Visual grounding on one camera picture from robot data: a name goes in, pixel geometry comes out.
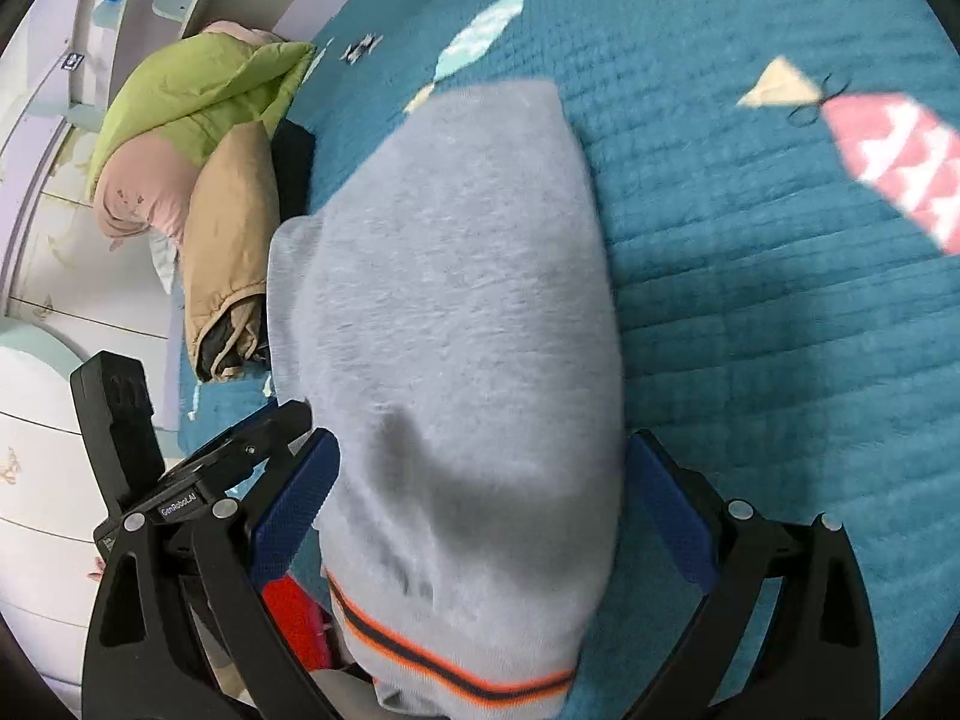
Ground red cloth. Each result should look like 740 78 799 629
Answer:
261 572 332 672

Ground green pink puffer jacket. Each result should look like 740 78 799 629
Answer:
86 21 316 252

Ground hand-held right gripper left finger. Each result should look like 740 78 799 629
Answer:
81 426 341 720

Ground white drawer cabinet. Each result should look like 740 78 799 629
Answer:
0 127 188 698

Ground teal quilted bed blanket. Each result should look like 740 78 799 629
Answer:
176 0 960 720

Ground grey navy zip jacket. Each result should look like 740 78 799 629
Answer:
266 79 627 717

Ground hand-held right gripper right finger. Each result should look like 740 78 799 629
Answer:
625 429 881 720

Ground beige folded clothes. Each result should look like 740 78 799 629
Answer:
182 120 282 383

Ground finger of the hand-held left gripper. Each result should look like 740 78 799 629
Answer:
221 399 314 500

